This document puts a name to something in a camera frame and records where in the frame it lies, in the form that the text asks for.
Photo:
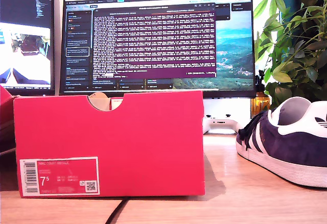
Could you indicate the blue suede white-striped shoe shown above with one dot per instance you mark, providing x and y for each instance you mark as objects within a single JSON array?
[{"x": 288, "y": 145}]

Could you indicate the red cardboard shoebox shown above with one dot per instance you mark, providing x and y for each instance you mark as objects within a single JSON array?
[{"x": 143, "y": 145}]

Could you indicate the red shoebox lid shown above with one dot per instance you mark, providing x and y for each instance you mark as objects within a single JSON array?
[{"x": 5, "y": 111}]

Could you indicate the white game controller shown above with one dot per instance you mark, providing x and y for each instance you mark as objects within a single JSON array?
[{"x": 217, "y": 125}]

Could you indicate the wide black computer monitor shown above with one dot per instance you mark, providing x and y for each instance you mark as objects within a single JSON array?
[{"x": 158, "y": 43}]

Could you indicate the amber glass pump bottle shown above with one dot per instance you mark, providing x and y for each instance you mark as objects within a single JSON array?
[{"x": 260, "y": 104}]

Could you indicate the green leafy houseplant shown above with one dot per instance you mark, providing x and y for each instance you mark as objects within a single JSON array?
[{"x": 296, "y": 55}]

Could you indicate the black portrait computer monitor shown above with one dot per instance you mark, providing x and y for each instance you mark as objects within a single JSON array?
[{"x": 25, "y": 9}]

